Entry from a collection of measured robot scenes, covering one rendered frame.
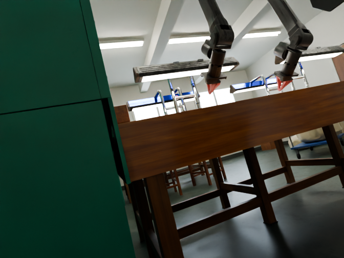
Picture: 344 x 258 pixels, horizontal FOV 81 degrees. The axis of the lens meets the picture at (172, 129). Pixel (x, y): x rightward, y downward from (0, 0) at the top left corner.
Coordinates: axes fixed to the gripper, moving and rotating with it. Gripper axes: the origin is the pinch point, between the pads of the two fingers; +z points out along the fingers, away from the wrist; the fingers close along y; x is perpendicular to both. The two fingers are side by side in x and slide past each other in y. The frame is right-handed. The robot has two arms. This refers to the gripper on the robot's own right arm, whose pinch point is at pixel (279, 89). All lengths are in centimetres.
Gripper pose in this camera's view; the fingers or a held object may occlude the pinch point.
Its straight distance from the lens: 120.5
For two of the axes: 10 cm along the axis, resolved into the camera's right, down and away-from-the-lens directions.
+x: 3.7, 6.0, -7.0
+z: -0.4, 7.7, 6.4
